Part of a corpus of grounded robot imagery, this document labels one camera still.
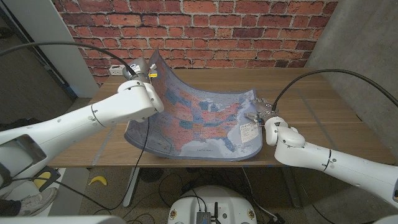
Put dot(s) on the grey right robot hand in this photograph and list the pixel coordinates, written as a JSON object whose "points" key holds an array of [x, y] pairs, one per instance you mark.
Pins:
{"points": [[264, 110]]}

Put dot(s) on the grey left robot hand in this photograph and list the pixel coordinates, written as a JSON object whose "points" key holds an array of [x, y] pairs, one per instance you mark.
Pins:
{"points": [[136, 70]]}

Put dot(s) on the laminated USA map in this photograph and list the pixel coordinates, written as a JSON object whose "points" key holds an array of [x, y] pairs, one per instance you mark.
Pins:
{"points": [[199, 121]]}

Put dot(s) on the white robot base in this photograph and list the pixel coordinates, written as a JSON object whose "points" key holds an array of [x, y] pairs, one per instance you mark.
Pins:
{"points": [[211, 202]]}

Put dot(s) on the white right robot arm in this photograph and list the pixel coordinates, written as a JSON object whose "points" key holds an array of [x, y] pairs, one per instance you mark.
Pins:
{"points": [[342, 165]]}

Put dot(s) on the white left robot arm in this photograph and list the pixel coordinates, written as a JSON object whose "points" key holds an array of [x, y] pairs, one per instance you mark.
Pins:
{"points": [[93, 118]]}

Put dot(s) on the white power strip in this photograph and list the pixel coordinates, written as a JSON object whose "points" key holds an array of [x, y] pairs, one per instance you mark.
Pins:
{"points": [[115, 70]]}

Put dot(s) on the grey table leg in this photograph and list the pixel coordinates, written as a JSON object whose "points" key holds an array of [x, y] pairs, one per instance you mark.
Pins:
{"points": [[130, 189], [292, 189]]}

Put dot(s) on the brick print backdrop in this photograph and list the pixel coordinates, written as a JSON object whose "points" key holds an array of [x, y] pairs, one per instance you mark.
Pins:
{"points": [[217, 34]]}

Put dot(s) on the black round floor object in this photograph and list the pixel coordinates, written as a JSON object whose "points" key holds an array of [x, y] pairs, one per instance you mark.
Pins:
{"points": [[150, 175]]}

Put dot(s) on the yellow banana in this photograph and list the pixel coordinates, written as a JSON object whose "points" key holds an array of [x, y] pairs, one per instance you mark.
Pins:
{"points": [[99, 179]]}

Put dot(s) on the grey electronics box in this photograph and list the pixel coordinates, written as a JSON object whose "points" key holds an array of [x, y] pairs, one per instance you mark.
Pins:
{"points": [[203, 218]]}

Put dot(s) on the black bag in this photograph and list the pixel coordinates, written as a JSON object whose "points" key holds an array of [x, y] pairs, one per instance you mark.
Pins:
{"points": [[18, 123]]}

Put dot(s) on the yellow pad in black holder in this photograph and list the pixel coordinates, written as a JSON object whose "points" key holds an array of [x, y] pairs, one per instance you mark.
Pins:
{"points": [[43, 179]]}

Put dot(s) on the white sneaker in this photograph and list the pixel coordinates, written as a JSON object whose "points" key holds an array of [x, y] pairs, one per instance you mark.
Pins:
{"points": [[37, 202]]}

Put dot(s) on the white robot torso edge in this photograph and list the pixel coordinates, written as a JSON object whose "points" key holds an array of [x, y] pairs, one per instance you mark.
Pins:
{"points": [[62, 220]]}

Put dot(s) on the white door frame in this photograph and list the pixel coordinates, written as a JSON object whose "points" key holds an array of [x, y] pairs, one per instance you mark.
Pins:
{"points": [[56, 62]]}

